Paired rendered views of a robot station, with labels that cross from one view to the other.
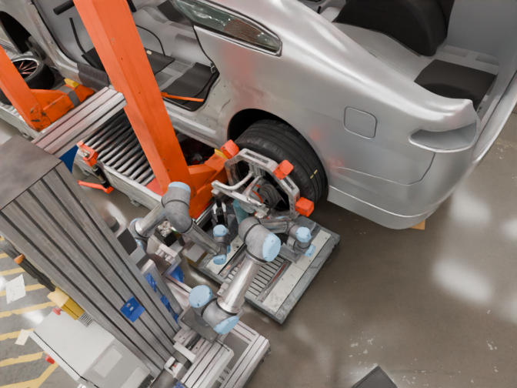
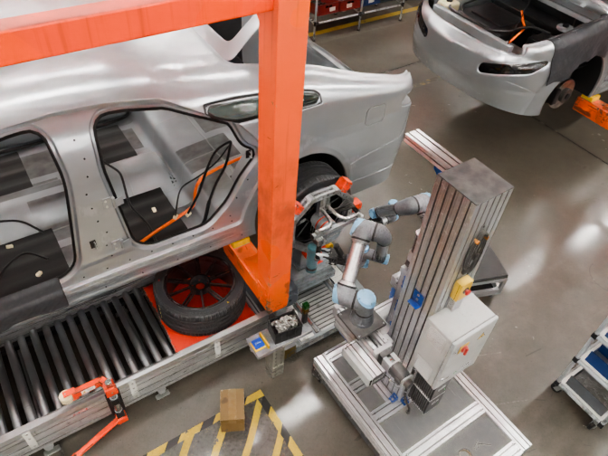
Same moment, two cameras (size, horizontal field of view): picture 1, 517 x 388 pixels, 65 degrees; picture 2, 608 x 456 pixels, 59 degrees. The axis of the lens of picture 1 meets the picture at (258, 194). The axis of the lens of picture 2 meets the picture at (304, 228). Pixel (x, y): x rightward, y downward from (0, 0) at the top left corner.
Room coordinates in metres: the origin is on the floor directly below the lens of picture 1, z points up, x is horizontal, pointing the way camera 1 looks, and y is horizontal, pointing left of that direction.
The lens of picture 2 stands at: (1.37, 2.76, 3.57)
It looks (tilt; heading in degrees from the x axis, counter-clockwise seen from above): 45 degrees down; 279
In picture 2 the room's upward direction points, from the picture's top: 5 degrees clockwise
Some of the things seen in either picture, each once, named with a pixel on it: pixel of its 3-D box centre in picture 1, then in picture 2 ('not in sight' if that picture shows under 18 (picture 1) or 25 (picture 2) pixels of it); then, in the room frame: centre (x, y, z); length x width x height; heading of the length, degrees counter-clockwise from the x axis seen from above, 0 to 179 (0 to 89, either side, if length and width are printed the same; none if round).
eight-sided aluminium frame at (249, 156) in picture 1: (261, 187); (319, 220); (1.69, -0.03, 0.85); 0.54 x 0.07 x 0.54; 45
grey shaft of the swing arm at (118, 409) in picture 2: (98, 172); (115, 401); (2.69, 1.38, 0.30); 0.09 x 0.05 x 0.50; 45
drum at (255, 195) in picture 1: (255, 195); (325, 225); (1.64, 0.02, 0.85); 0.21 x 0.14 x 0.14; 135
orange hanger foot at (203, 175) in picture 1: (212, 165); (249, 253); (2.13, 0.29, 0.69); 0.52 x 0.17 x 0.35; 135
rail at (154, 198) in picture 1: (98, 166); (99, 400); (2.80, 1.40, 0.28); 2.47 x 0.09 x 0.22; 45
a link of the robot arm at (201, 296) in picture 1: (202, 300); not in sight; (0.92, 0.36, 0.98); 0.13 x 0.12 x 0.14; 38
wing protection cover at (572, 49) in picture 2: not in sight; (574, 48); (-0.21, -2.39, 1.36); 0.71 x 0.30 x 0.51; 45
